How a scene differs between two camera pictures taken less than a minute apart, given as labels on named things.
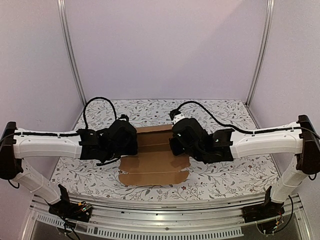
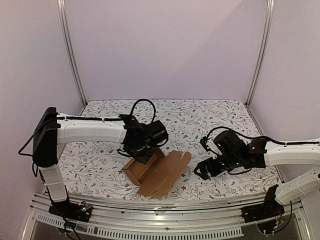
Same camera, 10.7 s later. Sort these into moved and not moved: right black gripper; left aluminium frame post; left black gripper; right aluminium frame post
Moved: left black gripper; right black gripper
Not moved: left aluminium frame post; right aluminium frame post
